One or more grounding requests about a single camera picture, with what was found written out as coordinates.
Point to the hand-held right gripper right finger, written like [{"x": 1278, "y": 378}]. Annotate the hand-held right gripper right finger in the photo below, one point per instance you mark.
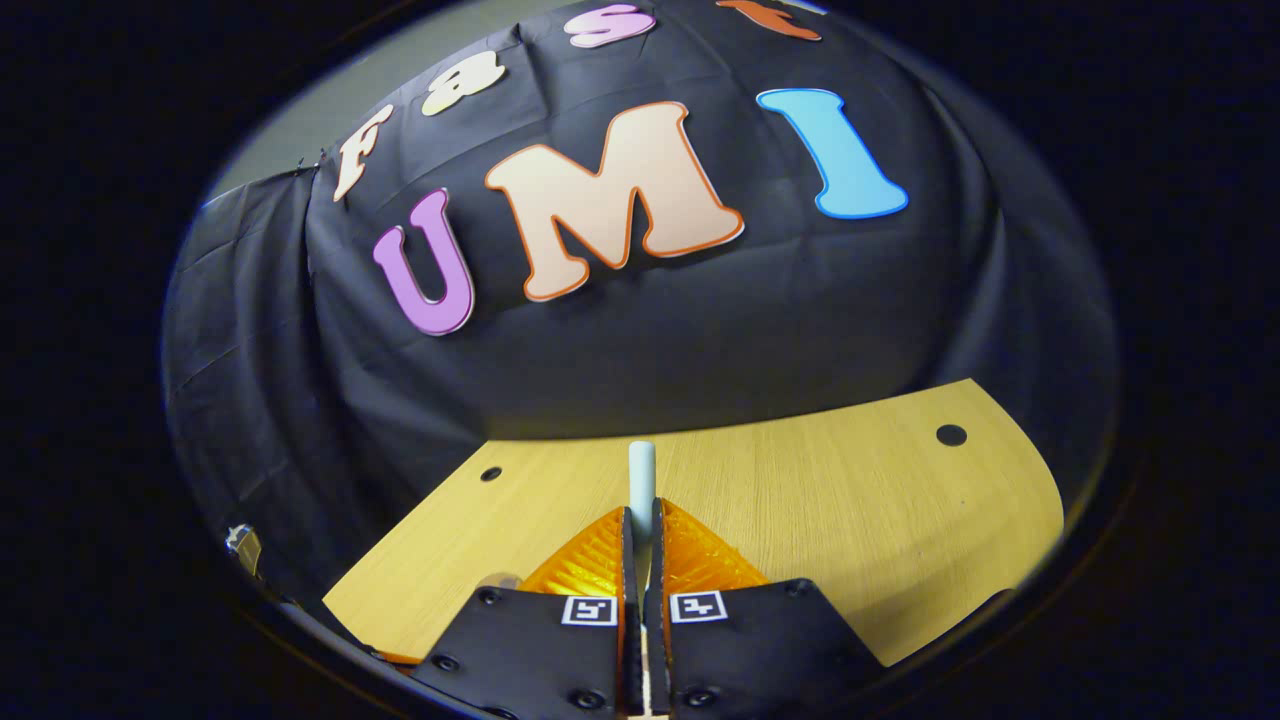
[{"x": 760, "y": 645}]

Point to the pale blue toothbrush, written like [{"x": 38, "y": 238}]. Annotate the pale blue toothbrush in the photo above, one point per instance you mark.
[{"x": 641, "y": 470}]

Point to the black backdrop cloth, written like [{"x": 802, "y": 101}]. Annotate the black backdrop cloth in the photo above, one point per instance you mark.
[{"x": 700, "y": 330}]

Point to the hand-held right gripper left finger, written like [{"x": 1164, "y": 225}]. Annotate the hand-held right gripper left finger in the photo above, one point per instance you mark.
[{"x": 530, "y": 650}]

